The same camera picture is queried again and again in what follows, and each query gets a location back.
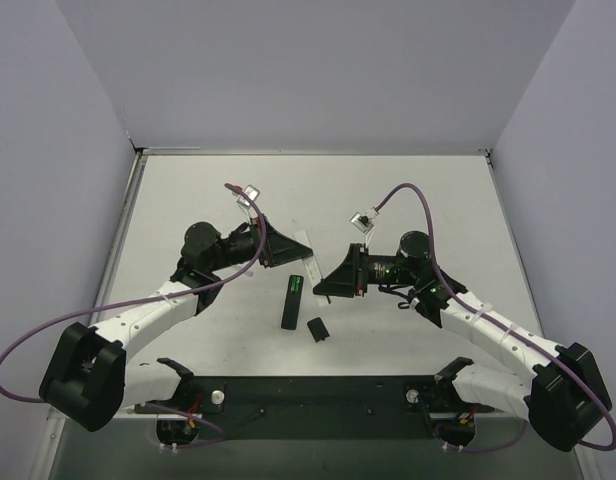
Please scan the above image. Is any black remote control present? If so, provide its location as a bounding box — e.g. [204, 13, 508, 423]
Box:
[280, 275, 304, 331]

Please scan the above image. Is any black battery cover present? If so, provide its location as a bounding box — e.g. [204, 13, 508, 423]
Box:
[307, 317, 330, 343]

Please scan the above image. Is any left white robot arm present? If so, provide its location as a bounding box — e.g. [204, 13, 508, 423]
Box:
[39, 218, 313, 432]

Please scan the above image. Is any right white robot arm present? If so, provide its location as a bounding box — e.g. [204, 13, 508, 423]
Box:
[313, 231, 612, 452]

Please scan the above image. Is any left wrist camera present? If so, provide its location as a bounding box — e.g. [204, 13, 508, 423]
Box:
[233, 185, 260, 209]

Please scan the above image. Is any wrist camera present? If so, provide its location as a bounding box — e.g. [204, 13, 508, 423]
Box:
[233, 185, 260, 209]
[350, 210, 378, 235]

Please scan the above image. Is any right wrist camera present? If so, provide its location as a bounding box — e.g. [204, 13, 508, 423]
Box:
[350, 210, 378, 235]

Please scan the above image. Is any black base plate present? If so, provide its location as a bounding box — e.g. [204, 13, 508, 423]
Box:
[163, 375, 489, 440]

